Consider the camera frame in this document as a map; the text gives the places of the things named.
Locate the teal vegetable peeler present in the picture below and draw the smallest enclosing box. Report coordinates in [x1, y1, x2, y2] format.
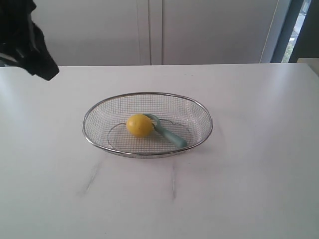
[144, 114, 188, 148]

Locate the yellow lemon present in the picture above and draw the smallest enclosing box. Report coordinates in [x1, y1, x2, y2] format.
[126, 114, 153, 137]

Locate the metal wire mesh basket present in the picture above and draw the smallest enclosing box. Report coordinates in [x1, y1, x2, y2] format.
[82, 92, 213, 158]

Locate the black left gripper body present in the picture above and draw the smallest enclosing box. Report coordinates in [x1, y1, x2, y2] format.
[0, 0, 37, 62]

